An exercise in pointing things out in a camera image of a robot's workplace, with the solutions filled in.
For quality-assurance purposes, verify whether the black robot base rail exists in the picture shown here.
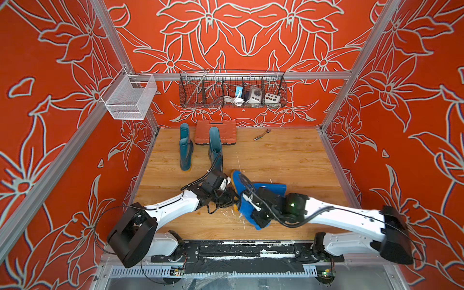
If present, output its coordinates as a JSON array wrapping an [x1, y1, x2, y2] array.
[[151, 240, 344, 277]]

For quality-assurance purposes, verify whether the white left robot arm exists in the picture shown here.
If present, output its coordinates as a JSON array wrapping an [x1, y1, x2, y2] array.
[[107, 186, 239, 268]]

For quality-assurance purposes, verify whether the blue rubber boot orange sole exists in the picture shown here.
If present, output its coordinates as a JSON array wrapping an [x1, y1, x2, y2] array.
[[231, 170, 286, 214]]

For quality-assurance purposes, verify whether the white power adapter box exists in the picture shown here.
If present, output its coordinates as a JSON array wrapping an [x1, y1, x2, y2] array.
[[246, 87, 262, 105]]

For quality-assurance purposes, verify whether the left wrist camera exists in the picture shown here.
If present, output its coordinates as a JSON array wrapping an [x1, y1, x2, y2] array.
[[201, 169, 230, 195]]

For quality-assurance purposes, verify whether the red plastic tool case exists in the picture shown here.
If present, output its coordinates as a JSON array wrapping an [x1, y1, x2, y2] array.
[[194, 120, 238, 145]]

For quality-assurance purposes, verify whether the white socket box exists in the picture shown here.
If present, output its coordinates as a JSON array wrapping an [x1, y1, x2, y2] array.
[[264, 93, 281, 107]]

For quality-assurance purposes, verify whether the black wire wall basket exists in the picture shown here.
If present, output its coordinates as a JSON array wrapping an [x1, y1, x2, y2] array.
[[179, 69, 287, 109]]

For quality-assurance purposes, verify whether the coiled white cable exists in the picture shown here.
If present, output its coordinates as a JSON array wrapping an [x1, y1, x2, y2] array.
[[222, 95, 244, 108]]

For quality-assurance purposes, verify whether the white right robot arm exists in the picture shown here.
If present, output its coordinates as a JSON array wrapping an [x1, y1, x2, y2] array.
[[242, 187, 414, 265]]

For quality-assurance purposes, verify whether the blue microfiber cloth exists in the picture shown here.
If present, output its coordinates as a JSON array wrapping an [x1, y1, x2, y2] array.
[[238, 193, 269, 230]]

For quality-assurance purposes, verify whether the clear plastic wall bin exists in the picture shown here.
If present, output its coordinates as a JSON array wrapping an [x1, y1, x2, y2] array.
[[101, 75, 158, 120]]

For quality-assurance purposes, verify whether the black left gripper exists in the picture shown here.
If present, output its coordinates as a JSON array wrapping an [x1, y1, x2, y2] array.
[[210, 187, 243, 208]]

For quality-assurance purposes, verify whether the teal rubber boot orange sole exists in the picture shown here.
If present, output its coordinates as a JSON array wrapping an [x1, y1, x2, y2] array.
[[179, 123, 193, 171]]

